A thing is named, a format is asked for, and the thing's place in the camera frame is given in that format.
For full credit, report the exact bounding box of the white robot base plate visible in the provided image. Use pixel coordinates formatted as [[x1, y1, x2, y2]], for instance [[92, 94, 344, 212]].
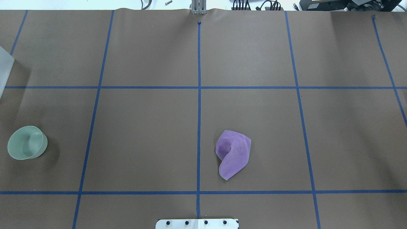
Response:
[[155, 219, 239, 229]]

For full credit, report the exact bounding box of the purple crumpled cloth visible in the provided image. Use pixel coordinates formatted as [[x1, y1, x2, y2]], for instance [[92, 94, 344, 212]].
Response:
[[215, 130, 252, 181]]

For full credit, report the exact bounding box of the aluminium frame post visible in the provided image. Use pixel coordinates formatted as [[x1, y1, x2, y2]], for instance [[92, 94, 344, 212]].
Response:
[[190, 0, 207, 15]]

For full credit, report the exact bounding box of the light green ceramic bowl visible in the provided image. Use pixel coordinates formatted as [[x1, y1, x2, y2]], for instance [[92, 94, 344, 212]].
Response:
[[7, 126, 48, 160]]

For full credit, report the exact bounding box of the translucent plastic bin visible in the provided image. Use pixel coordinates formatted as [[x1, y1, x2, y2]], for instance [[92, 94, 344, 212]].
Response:
[[0, 47, 15, 97]]

